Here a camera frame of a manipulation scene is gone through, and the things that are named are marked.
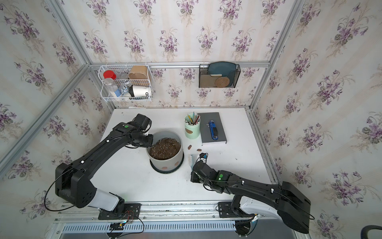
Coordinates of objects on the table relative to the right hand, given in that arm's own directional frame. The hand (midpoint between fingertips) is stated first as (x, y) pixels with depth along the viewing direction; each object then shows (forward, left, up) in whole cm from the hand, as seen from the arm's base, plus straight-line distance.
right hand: (191, 174), depth 79 cm
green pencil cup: (+27, 0, +9) cm, 29 cm away
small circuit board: (-23, +36, -8) cm, 44 cm away
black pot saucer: (+3, +12, -3) cm, 13 cm away
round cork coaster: (+55, -20, +21) cm, 62 cm away
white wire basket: (+49, +43, +25) cm, 70 cm away
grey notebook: (+29, -9, -2) cm, 31 cm away
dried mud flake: (+18, -4, -6) cm, 20 cm away
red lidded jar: (+51, +53, +29) cm, 79 cm away
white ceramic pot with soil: (+11, +15, +4) cm, 19 cm away
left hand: (+14, +23, +8) cm, 28 cm away
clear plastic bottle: (+44, +51, +25) cm, 71 cm away
